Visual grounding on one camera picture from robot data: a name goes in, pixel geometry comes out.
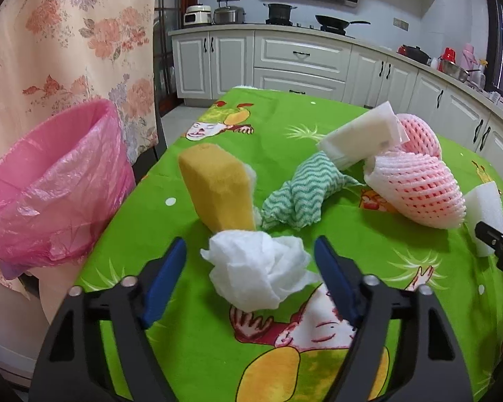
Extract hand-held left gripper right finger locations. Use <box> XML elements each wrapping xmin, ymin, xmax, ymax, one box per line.
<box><xmin>314</xmin><ymin>235</ymin><xmax>474</xmax><ymax>402</ymax></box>

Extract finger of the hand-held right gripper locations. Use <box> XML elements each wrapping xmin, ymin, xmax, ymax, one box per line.
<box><xmin>474</xmin><ymin>221</ymin><xmax>503</xmax><ymax>256</ymax></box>

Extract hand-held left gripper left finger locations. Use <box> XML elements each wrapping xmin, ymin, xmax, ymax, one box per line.
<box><xmin>29</xmin><ymin>237</ymin><xmax>188</xmax><ymax>402</ymax></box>

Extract white tissue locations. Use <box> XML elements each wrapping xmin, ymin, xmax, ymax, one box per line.
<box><xmin>200</xmin><ymin>229</ymin><xmax>319</xmax><ymax>313</ymax></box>

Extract pink foam fruit net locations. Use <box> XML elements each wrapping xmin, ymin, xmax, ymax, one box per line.
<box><xmin>363</xmin><ymin>153</ymin><xmax>466</xmax><ymax>229</ymax></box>
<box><xmin>396</xmin><ymin>113</ymin><xmax>442</xmax><ymax>160</ymax></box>

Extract pink trash bin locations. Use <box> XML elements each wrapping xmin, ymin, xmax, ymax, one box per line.
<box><xmin>0</xmin><ymin>98</ymin><xmax>135</xmax><ymax>279</ymax></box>

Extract white foam block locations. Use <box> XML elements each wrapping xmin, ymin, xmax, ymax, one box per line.
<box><xmin>317</xmin><ymin>100</ymin><xmax>409</xmax><ymax>170</ymax></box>
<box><xmin>463</xmin><ymin>181</ymin><xmax>503</xmax><ymax>258</ymax></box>

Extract green printed tablecloth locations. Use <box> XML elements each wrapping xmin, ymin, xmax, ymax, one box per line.
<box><xmin>73</xmin><ymin>86</ymin><xmax>503</xmax><ymax>402</ymax></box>

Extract green striped cloth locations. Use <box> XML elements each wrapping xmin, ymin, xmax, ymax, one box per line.
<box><xmin>261</xmin><ymin>153</ymin><xmax>363</xmax><ymax>231</ymax></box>

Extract yellow sponge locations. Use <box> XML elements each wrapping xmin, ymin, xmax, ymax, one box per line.
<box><xmin>178</xmin><ymin>143</ymin><xmax>258</xmax><ymax>232</ymax></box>

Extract steel bowl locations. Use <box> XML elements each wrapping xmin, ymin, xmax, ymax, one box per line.
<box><xmin>439</xmin><ymin>59</ymin><xmax>472</xmax><ymax>83</ymax></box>

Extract pink thermos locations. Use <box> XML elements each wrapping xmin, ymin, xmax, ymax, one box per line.
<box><xmin>461</xmin><ymin>43</ymin><xmax>476</xmax><ymax>70</ymax></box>

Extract black casserole pot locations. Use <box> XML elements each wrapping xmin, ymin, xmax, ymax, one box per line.
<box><xmin>398</xmin><ymin>45</ymin><xmax>432</xmax><ymax>65</ymax></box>

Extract white lower kitchen cabinets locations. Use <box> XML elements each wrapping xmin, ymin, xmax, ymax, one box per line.
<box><xmin>170</xmin><ymin>25</ymin><xmax>503</xmax><ymax>193</ymax></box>

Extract gas stove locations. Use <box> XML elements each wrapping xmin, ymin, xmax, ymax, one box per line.
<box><xmin>251</xmin><ymin>20</ymin><xmax>357</xmax><ymax>36</ymax></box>

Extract black frying pan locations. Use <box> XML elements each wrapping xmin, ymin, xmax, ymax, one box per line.
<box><xmin>315</xmin><ymin>14</ymin><xmax>372</xmax><ymax>32</ymax></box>

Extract white rice cooker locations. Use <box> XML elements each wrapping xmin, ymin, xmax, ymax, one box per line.
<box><xmin>183</xmin><ymin>5</ymin><xmax>212</xmax><ymax>26</ymax></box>

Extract floral curtain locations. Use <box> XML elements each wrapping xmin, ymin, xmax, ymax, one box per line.
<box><xmin>0</xmin><ymin>0</ymin><xmax>160</xmax><ymax>298</ymax></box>

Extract black cooking pot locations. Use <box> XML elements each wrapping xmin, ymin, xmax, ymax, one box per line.
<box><xmin>264</xmin><ymin>3</ymin><xmax>297</xmax><ymax>23</ymax></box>

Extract silver pressure cooker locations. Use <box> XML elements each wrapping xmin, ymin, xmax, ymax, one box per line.
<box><xmin>212</xmin><ymin>2</ymin><xmax>246</xmax><ymax>25</ymax></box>

